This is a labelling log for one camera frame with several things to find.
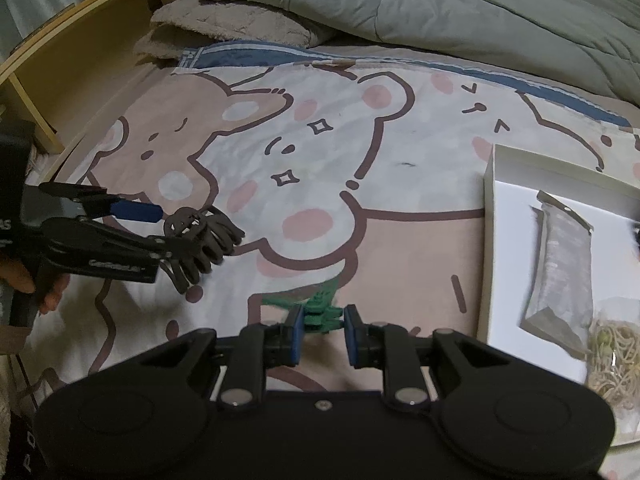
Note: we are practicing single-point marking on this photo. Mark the bear printed blanket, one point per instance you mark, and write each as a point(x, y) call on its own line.
point(325, 160)

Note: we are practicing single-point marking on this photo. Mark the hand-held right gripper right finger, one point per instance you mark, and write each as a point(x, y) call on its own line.
point(351, 335)

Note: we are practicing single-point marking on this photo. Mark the beige fuzzy blanket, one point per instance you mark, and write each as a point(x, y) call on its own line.
point(225, 27)

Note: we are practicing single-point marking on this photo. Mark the grey striped curtain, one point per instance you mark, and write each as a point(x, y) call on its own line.
point(30, 15)

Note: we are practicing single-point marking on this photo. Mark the grey-green duvet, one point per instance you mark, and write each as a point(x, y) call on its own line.
point(425, 5)

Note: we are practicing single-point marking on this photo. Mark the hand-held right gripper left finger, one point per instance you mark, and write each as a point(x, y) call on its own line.
point(296, 336)

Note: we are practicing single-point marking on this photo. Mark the green plastic clip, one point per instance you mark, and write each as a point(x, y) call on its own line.
point(322, 316)

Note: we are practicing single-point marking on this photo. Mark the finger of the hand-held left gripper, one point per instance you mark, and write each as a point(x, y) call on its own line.
point(115, 255)
point(137, 211)

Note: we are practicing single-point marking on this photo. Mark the clear bag of rubber bands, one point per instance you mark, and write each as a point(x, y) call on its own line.
point(617, 355)

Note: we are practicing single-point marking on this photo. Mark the person's left hand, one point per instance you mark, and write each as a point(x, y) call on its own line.
point(22, 275)

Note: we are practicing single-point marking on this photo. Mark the grey foil packet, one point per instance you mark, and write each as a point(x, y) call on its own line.
point(560, 270)

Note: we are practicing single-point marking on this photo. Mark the wooden headboard shelf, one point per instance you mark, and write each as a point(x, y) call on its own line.
point(75, 50)

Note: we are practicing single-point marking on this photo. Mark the white cardboard box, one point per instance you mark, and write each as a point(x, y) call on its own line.
point(530, 260)

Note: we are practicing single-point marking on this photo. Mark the dark hair claw clip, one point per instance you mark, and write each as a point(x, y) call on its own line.
point(200, 245)

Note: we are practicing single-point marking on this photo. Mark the small black object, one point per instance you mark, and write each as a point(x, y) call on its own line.
point(636, 240)

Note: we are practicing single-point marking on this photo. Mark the beige bed sheet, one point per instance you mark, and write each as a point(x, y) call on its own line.
point(450, 55)

